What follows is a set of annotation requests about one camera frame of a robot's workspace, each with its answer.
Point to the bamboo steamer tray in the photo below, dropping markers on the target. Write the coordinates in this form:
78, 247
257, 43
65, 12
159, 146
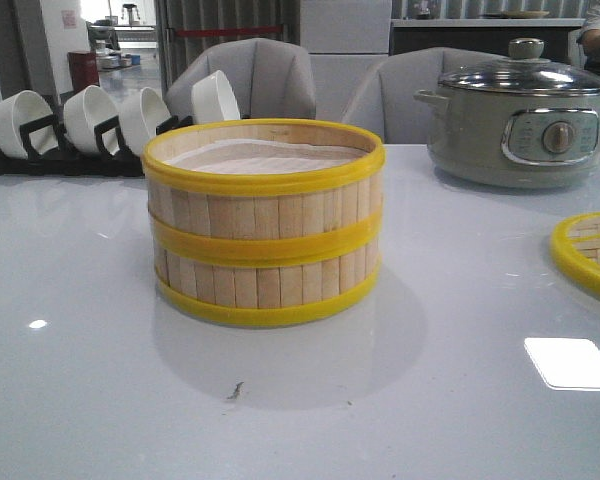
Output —
267, 297
267, 193

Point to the woven bamboo steamer lid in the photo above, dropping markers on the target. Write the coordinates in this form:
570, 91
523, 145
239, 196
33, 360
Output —
575, 250

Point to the left grey chair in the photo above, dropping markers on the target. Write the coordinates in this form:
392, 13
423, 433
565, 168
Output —
269, 78

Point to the grey chair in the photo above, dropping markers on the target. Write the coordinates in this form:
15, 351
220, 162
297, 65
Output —
383, 101
269, 78

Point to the white bowl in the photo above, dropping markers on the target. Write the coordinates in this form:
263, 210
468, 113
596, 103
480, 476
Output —
82, 112
139, 115
15, 111
213, 99

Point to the right grey chair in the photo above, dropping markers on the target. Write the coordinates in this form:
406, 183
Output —
383, 101

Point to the white cabinet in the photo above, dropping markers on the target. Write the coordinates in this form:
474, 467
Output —
344, 39

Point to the grey electric cooking pot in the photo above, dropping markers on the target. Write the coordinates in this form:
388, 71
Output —
512, 139

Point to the red barrier tape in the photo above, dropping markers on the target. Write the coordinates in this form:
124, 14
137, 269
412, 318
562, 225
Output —
229, 32

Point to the black bowl rack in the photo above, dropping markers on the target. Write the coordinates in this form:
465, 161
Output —
50, 152

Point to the red bin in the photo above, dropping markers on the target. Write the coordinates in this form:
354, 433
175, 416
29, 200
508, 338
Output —
83, 69

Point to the glass pot lid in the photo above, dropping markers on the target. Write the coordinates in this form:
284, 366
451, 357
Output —
524, 71

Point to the dark counter with shelf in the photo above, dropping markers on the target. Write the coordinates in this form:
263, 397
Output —
485, 35

